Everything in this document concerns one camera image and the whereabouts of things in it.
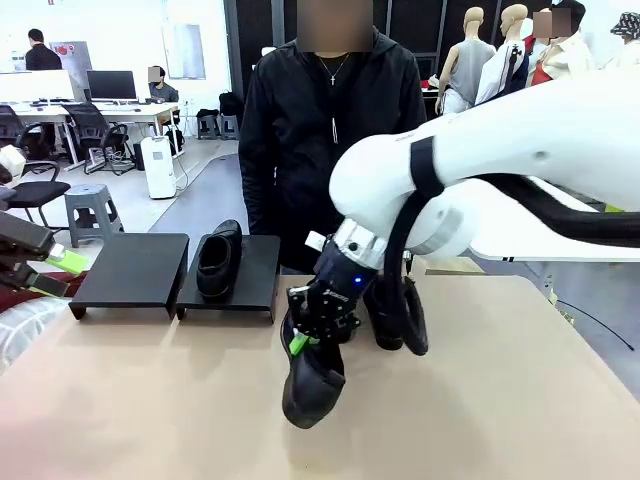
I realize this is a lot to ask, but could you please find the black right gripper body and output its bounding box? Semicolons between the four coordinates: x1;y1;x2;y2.
308;239;379;326

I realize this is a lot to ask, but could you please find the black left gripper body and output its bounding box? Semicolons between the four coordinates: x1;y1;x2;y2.
0;209;57;294

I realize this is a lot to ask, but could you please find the black leather dress shoe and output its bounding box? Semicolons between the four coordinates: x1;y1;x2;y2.
279;294;347;430
362;273;409;352
195;218;245;302

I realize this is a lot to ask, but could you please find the person's right forearm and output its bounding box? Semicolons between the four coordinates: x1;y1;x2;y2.
238;149;279;236

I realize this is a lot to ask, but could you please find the black metal shoe stand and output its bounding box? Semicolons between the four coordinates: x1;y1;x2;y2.
175;233;282;325
68;232;191;321

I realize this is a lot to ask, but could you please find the red folded cloth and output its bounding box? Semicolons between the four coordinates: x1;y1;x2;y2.
0;268;90;315

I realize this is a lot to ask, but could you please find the black mesh office chair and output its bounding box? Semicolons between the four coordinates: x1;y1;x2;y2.
0;103;51;161
63;102;137;177
0;158;72;236

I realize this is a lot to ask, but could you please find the white plastic bag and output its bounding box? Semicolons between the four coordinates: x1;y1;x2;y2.
0;297;71;374

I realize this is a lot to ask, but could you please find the grey plastic stool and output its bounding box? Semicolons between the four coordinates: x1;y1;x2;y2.
63;183;125;250

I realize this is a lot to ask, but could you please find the white air purifier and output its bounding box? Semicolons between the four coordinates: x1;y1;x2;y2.
139;135;178;200

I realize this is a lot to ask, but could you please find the white desk divider panel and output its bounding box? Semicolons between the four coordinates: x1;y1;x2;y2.
0;69;72;104

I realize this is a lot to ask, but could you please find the person in black jacket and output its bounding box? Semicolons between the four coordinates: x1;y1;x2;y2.
237;0;430;277

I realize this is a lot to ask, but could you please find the long white office desk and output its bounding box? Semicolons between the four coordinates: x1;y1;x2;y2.
0;98;182;169

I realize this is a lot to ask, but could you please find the black computer monitor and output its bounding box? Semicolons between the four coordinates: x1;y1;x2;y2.
85;69;138;101

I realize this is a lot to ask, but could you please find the standing person in black top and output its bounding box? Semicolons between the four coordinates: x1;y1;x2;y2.
24;28;64;71

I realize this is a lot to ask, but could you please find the seated person at desk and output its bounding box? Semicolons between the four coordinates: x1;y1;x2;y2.
148;64;180;104

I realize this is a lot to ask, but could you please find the white side table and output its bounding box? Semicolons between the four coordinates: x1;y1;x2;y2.
467;179;640;264

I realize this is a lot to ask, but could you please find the black backpack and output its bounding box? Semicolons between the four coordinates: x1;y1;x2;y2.
218;91;246;119

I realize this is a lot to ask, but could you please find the mannequin in grey tank top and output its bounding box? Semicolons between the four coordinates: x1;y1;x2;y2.
433;5;497;119

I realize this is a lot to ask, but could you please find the mannequin in white navy jacket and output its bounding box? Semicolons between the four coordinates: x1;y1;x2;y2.
473;3;532;107

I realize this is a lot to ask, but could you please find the mannequin in red top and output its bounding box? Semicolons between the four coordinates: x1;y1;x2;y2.
529;0;596;89

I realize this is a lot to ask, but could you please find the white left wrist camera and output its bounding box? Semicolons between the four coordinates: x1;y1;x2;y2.
0;144;26;185

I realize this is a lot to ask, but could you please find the grey wall poster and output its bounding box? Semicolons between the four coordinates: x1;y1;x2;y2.
48;40;94;90

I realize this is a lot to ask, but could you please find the silver cross necklace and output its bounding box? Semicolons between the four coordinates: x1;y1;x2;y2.
317;51;352;87

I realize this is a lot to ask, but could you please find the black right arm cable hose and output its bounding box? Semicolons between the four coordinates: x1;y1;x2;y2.
382;137;640;357

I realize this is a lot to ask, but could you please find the framed glass wall board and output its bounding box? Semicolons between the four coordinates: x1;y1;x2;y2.
161;22;207;81

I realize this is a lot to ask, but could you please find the thin black cable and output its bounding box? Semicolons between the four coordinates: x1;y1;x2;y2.
555;298;640;352

